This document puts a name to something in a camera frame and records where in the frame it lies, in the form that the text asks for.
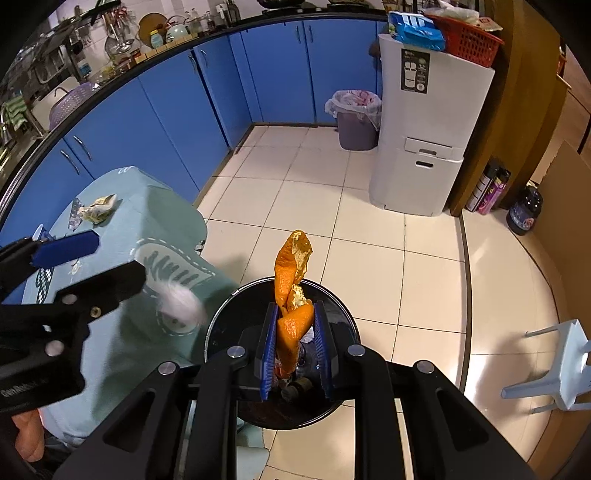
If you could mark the stainless dish rack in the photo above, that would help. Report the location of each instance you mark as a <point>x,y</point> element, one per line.
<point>60,50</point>

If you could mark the teal bottle with yellow cap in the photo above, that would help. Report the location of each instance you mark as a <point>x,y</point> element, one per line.
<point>157,40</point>

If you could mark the large dark jar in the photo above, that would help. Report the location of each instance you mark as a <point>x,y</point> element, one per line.
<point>524,212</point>

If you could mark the purple bin with plastic bag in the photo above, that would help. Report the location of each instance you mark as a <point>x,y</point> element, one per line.
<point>355,124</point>

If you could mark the black kitchen countertop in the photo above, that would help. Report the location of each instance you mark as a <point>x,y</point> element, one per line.
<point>25,154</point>

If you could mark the white plastic stool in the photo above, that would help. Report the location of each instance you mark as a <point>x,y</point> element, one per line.
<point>565,364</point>

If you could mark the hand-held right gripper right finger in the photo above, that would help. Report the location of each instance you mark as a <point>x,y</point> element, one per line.
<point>323,353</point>

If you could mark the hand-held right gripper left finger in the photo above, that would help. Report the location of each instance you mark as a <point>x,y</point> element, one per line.
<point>268,353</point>

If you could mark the blue base cabinets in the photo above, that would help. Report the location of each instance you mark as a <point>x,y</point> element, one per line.
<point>277,69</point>

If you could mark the crumpled beige wrapper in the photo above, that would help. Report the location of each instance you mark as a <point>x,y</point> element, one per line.
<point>98,210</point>

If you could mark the black round trash bin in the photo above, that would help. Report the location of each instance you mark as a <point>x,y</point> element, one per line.
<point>231,314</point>

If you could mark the purple plastic basket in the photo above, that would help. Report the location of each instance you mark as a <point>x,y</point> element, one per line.
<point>69,108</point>

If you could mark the white tissue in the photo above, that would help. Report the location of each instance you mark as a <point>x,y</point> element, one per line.
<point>182,302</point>

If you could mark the blue packet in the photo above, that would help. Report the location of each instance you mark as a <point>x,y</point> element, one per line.
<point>415,30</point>

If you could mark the red plastic basket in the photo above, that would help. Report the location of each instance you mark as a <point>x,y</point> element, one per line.
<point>466,44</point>

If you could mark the pink spray can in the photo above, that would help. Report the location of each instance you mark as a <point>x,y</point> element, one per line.
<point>496,194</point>

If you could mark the hanging kitchen utensils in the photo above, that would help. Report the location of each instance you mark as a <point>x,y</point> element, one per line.
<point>117,37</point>

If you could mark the round wooden board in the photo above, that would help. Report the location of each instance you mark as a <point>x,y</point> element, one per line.
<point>148,23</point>

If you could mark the orange snack wrapper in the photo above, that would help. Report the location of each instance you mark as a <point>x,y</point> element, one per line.
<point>286,272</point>

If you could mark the tall white appliance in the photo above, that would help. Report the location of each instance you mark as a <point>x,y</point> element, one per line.
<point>434,120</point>

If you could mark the green and white cloth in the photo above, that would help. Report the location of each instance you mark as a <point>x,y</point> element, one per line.
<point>11,113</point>

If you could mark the person's left hand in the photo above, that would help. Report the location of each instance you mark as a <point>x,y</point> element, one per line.
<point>30,436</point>

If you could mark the mint green kettle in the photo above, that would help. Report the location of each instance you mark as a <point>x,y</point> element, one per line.
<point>178,31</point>

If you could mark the silver foil wrapper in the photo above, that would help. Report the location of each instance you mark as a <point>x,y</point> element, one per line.
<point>74,214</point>

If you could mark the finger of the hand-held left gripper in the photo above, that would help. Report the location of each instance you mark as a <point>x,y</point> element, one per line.
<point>104,286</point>
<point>67,249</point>

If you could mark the teal printed tablecloth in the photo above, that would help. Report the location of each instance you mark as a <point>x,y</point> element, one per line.
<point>152,207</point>

